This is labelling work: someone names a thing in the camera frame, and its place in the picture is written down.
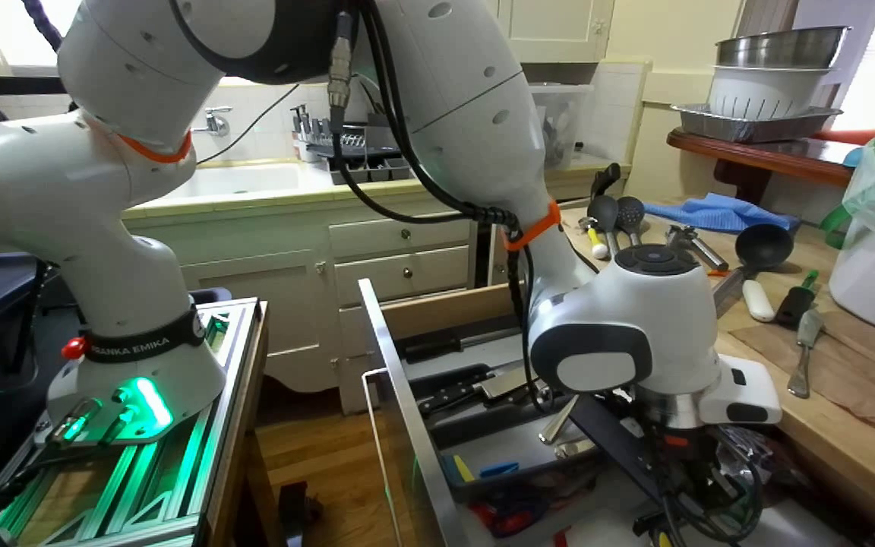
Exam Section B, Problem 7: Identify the wooden open drawer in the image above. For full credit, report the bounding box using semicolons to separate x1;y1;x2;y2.
359;285;854;547

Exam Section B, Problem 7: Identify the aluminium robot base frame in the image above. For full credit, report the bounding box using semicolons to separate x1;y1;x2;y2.
0;299;267;547

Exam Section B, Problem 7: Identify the white kitchen sink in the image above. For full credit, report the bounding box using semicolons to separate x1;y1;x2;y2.
157;163;331;206

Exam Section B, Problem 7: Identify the blue cloth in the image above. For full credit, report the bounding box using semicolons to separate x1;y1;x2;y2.
646;193;796;234

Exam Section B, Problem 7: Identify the black ladle steel handle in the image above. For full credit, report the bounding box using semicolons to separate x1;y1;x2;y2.
715;226;794;321

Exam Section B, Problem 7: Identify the steel mixing bowl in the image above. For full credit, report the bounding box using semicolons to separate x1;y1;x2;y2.
718;24;846;68

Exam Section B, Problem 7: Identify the grey cutlery organizer tray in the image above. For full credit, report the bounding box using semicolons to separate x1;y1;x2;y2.
396;328;662;512

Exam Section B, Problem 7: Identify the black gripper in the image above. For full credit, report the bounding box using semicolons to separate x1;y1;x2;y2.
639;427;762;544

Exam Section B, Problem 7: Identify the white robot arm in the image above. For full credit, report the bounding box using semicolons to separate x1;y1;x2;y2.
0;0;781;544

